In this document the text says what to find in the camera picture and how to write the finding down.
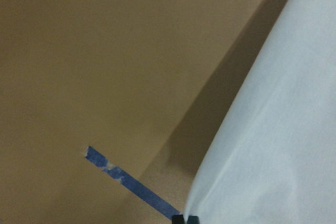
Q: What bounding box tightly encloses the light blue t-shirt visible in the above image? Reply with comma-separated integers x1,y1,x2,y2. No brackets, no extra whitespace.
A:
184,0,335,223

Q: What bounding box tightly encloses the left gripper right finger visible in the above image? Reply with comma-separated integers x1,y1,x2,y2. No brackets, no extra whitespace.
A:
187,216,199,224

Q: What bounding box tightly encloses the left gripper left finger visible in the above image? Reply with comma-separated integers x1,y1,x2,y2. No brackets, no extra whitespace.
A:
171,215,183,224

